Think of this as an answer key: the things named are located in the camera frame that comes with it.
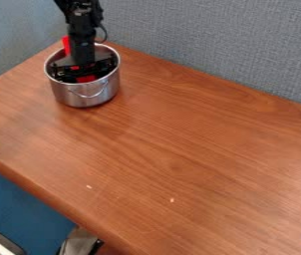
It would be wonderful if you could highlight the stainless steel pot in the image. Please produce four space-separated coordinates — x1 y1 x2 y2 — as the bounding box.
44 44 121 108

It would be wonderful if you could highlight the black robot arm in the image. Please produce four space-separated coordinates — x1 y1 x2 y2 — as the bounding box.
50 0 118 84

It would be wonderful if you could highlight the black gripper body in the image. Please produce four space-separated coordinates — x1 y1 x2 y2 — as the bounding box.
47 26 118 83

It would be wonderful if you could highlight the grey metal bracket under table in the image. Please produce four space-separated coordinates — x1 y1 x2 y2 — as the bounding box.
57 227 105 255

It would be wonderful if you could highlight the red star-shaped block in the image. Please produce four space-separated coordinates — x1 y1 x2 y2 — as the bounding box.
59 36 98 84

